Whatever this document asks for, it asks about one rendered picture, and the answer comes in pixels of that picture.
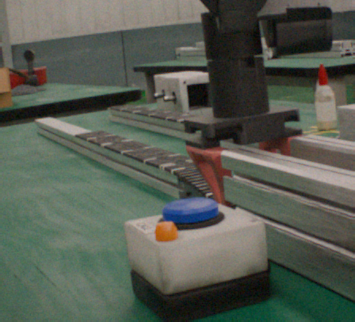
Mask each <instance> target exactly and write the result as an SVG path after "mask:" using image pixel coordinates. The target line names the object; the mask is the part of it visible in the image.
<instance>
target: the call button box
mask: <svg viewBox="0 0 355 322"><path fill-rule="evenodd" d="M218 210H219V213H218V214H217V215H216V216H215V217H213V218H211V219H208V220H203V221H198V222H193V223H174V225H175V227H176V228H177V236H178V238H177V239H175V240H171V241H167V242H159V241H156V240H155V227H156V225H157V224H158V223H161V222H164V220H163V218H162V214H161V215H157V216H152V217H145V218H142V219H138V220H130V221H126V222H125V223H124V232H125V239H126V245H127V252H128V262H129V266H130V267H131V268H132V270H131V271H130V277H131V280H132V288H133V292H134V294H135V295H136V296H137V297H138V298H139V299H140V300H141V301H142V302H145V303H146V304H147V305H148V306H149V308H150V309H152V310H153V311H154V312H155V313H156V314H157V315H159V316H160V317H161V319H162V320H164V321H165V322H182V321H185V320H193V319H196V318H199V317H202V316H207V315H210V314H213V313H216V312H224V311H227V310H230V309H236V308H238V307H242V306H244V305H249V304H253V303H256V302H259V301H264V300H267V299H269V297H270V293H269V291H270V286H269V275H270V271H271V268H270V262H269V260H268V258H267V254H266V251H267V246H266V239H265V224H264V222H263V221H259V220H258V219H255V218H253V217H250V216H248V215H245V214H243V213H240V212H237V211H235V210H234V209H231V208H228V207H225V206H222V205H220V204H219V208H218Z"/></svg>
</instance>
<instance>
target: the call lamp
mask: <svg viewBox="0 0 355 322"><path fill-rule="evenodd" d="M177 238H178V230H177V228H176V227H175V225H174V223H173V222H171V221H164V222H161V223H158V224H157V225H156V227H155V240H156V241H159V242H167V241H171V240H175V239H177Z"/></svg>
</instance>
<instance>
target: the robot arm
mask: <svg viewBox="0 0 355 322"><path fill-rule="evenodd" d="M200 2H201V3H202V4H203V5H204V6H205V7H206V8H207V9H208V11H209V12H207V13H201V14H200V16H201V22H202V29H203V36H204V48H205V55H206V60H207V61H208V62H207V68H208V81H209V88H210V95H211V101H212V114H209V115H204V116H200V117H191V118H186V119H184V126H185V132H187V133H196V131H199V130H201V132H202V136H197V137H192V138H188V139H185V146H186V151H187V153H188V155H189V157H190V158H191V160H192V161H193V162H194V164H195V165H196V167H197V168H198V170H199V171H200V173H201V175H202V177H203V179H204V180H205V181H206V183H207V184H208V187H209V189H210V190H211V192H212V195H213V197H214V199H215V201H216V202H217V203H218V204H220V205H222V206H225V207H228V208H231V202H229V201H225V198H224V184H223V176H229V177H231V170H229V169H227V168H223V167H222V161H221V153H222V152H223V151H225V150H229V149H227V148H222V147H220V141H221V140H229V139H232V140H233V144H237V145H248V144H256V143H259V147H260V150H261V151H266V152H270V153H273V154H276V153H277V150H280V151H281V154H282V155H286V156H289V157H291V146H290V141H291V138H293V137H298V136H299V137H301V136H302V135H303V129H301V128H297V127H291V126H287V125H284V123H285V122H289V121H297V122H299V121H300V110H299V108H296V107H289V106H282V105H270V104H269V98H268V90H267V82H266V76H265V64H264V58H263V57H262V56H260V57H254V56H258V55H262V54H263V47H262V44H261V33H260V25H259V21H262V28H263V34H264V38H265V45H266V46H267V48H271V49H272V53H273V55H274V56H275V57H278V56H290V55H293V56H296V55H302V54H307V53H320V52H329V51H331V48H332V44H333V39H334V33H333V26H332V14H333V11H332V9H331V7H330V3H329V2H328V0H200ZM209 60H212V61H209Z"/></svg>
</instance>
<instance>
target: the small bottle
mask: <svg viewBox="0 0 355 322"><path fill-rule="evenodd" d="M319 85H320V87H319V88H318V89H317V90H316V92H315V108H316V117H317V125H318V130H319V131H329V130H334V129H336V128H337V116H336V107H335V100H334V92H333V91H332V89H331V88H329V87H328V86H327V85H328V82H327V76H326V71H325V68H324V66H323V64H320V65H319Z"/></svg>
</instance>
